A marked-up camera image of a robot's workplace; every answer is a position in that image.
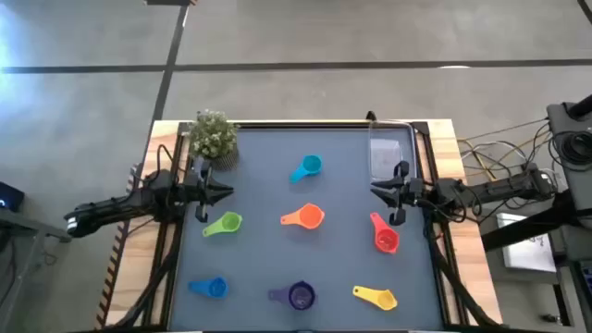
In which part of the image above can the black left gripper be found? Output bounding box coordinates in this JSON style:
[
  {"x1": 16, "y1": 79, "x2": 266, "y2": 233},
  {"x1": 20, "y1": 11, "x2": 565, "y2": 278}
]
[{"x1": 184, "y1": 159, "x2": 235, "y2": 223}]

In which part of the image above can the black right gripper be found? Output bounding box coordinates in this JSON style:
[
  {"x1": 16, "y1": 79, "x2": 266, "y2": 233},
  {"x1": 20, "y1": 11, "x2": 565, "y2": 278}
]
[{"x1": 371, "y1": 160, "x2": 425, "y2": 227}]

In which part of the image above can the green measuring cup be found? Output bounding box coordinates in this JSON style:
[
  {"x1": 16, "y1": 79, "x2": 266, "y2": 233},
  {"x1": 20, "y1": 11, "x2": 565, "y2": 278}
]
[{"x1": 202, "y1": 211, "x2": 243, "y2": 239}]

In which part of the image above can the red measuring cup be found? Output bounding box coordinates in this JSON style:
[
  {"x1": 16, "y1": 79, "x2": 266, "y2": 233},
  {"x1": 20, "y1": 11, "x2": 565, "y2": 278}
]
[{"x1": 369, "y1": 212, "x2": 401, "y2": 255}]

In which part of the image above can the teal measuring cup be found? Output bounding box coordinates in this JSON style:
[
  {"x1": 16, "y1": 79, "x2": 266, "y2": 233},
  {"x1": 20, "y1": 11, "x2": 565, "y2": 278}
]
[{"x1": 289, "y1": 154, "x2": 324, "y2": 185}]

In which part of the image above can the orange measuring cup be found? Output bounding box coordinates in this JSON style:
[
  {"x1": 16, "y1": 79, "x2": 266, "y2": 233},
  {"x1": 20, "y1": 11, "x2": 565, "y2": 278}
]
[{"x1": 279, "y1": 203, "x2": 326, "y2": 231}]

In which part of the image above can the yellow measuring cup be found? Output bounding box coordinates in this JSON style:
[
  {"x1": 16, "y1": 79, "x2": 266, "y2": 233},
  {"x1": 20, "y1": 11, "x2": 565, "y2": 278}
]
[{"x1": 351, "y1": 285, "x2": 399, "y2": 312}]

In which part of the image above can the purple measuring cup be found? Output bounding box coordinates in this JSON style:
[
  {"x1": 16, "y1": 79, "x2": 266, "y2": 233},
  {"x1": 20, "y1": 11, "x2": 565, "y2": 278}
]
[{"x1": 267, "y1": 279, "x2": 317, "y2": 312}]

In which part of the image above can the clear plastic basket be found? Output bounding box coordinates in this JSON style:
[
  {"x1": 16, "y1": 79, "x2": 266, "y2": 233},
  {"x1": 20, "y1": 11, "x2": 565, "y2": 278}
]
[{"x1": 367, "y1": 119, "x2": 418, "y2": 182}]

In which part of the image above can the blue measuring cup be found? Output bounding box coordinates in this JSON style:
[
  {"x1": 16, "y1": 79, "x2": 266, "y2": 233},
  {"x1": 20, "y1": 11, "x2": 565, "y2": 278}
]
[{"x1": 187, "y1": 276, "x2": 229, "y2": 300}]

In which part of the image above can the ribbed plant pot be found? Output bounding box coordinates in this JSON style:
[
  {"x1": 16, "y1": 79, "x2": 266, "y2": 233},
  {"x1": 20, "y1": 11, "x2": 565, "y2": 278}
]
[{"x1": 203, "y1": 147, "x2": 241, "y2": 172}]

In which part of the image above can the green artificial plant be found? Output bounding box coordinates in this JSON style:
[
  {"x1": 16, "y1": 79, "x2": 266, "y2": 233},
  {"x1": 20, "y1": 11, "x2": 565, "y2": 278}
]
[{"x1": 187, "y1": 108, "x2": 241, "y2": 161}]

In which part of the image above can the grey table mat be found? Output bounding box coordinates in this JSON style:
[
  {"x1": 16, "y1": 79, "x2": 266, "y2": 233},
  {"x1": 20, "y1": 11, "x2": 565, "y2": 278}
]
[{"x1": 168, "y1": 127, "x2": 445, "y2": 332}]

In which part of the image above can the black yellow striped tape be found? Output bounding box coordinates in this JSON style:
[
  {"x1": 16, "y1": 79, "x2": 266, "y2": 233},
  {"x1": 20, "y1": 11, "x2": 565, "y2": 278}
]
[{"x1": 95, "y1": 161, "x2": 140, "y2": 330}]

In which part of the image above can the black beam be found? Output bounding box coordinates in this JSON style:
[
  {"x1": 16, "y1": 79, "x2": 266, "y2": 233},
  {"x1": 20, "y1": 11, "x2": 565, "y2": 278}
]
[{"x1": 480, "y1": 189, "x2": 592, "y2": 253}]

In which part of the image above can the white sheet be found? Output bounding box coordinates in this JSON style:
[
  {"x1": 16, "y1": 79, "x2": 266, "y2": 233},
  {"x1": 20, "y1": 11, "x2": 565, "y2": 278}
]
[{"x1": 496, "y1": 211, "x2": 558, "y2": 273}]

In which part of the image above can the grey equipment stand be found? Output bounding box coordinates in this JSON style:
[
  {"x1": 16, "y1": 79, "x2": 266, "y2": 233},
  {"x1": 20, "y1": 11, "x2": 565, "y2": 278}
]
[{"x1": 545, "y1": 94, "x2": 592, "y2": 218}]

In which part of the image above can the grey desk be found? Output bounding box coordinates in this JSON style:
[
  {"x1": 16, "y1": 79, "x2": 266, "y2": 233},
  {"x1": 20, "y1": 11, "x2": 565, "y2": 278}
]
[{"x1": 0, "y1": 207, "x2": 75, "y2": 333}]

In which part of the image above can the dark device with blue light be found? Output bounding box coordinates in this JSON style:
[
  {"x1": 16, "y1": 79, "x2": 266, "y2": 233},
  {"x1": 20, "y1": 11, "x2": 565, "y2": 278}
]
[{"x1": 0, "y1": 181, "x2": 25, "y2": 213}]

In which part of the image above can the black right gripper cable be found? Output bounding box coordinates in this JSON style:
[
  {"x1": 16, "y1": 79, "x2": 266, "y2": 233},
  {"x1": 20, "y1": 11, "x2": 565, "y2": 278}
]
[{"x1": 423, "y1": 196, "x2": 466, "y2": 224}]

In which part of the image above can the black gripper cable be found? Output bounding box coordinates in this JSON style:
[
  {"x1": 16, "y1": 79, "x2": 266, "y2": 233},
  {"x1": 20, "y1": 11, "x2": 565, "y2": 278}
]
[
  {"x1": 155, "y1": 143, "x2": 186, "y2": 186},
  {"x1": 423, "y1": 196, "x2": 466, "y2": 224}
]

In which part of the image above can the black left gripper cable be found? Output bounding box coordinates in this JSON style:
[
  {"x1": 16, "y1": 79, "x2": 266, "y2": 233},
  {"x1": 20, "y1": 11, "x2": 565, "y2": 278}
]
[{"x1": 155, "y1": 143, "x2": 186, "y2": 186}]

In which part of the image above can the floor cable bundle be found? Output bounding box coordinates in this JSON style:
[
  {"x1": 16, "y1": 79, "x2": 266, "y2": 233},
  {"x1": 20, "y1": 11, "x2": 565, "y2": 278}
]
[{"x1": 457, "y1": 117, "x2": 551, "y2": 186}]

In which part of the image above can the black cable conduit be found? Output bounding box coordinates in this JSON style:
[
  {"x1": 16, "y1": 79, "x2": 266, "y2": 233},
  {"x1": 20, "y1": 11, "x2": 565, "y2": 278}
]
[
  {"x1": 110, "y1": 230, "x2": 181, "y2": 330},
  {"x1": 425, "y1": 221, "x2": 505, "y2": 330}
]

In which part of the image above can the coiled black cable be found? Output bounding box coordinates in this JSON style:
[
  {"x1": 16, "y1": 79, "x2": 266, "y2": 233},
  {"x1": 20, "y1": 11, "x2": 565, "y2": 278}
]
[{"x1": 552, "y1": 131, "x2": 592, "y2": 167}]

